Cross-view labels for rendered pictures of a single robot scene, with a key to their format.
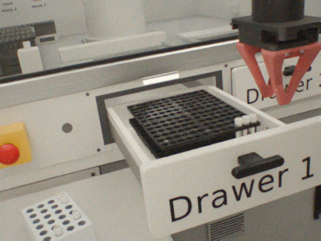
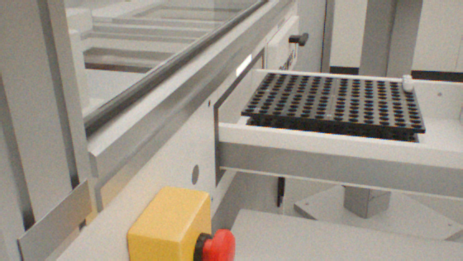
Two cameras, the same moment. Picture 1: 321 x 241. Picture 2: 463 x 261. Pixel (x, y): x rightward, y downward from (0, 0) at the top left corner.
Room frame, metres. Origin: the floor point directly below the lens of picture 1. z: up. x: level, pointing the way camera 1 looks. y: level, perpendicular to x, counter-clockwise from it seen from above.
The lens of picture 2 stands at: (0.44, 0.52, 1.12)
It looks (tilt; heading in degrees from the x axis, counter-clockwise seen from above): 24 degrees down; 303
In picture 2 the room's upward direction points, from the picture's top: 1 degrees counter-clockwise
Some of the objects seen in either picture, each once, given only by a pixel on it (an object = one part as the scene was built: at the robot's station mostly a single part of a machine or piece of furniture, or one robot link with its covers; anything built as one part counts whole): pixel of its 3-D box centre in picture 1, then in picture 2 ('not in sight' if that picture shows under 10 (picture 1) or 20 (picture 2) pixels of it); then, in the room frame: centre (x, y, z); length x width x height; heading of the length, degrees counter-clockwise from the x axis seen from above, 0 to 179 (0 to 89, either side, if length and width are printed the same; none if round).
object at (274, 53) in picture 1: (278, 63); not in sight; (0.41, -0.15, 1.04); 0.07 x 0.07 x 0.09; 17
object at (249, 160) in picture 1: (253, 162); not in sight; (0.42, -0.11, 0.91); 0.07 x 0.04 x 0.01; 107
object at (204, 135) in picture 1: (210, 133); (410, 104); (0.54, -0.08, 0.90); 0.18 x 0.02 x 0.01; 107
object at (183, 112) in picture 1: (187, 128); (331, 116); (0.63, -0.05, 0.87); 0.22 x 0.18 x 0.06; 17
